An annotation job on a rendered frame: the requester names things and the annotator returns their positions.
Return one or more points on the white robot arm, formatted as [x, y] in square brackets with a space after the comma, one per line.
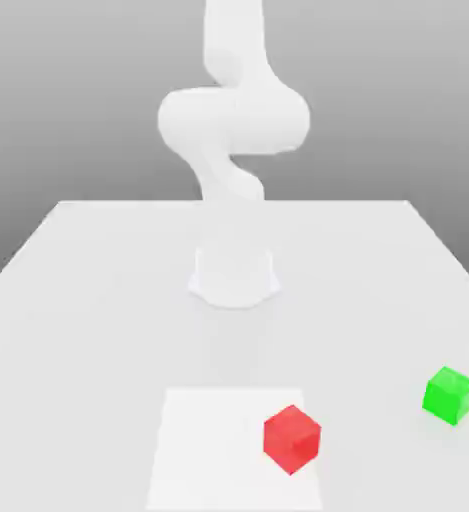
[234, 120]

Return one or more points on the small red cube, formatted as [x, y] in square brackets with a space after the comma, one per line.
[292, 439]

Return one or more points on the small green cube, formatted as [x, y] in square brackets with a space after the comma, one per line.
[449, 396]

